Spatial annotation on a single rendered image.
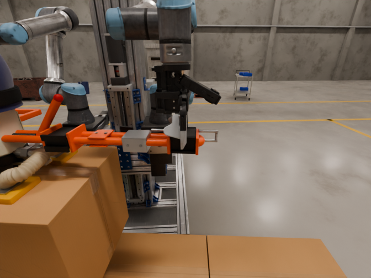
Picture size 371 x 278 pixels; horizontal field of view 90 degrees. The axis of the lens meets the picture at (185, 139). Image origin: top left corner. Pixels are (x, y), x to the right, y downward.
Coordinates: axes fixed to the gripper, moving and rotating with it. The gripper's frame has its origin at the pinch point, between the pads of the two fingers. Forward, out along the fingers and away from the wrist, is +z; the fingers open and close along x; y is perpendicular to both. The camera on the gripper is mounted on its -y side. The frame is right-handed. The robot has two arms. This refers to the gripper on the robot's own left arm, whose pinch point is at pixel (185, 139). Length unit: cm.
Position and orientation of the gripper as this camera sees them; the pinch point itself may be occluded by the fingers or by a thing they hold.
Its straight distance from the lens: 53.4
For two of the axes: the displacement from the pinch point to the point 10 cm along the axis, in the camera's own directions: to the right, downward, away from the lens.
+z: 0.1, 9.2, 4.0
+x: -0.5, 4.0, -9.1
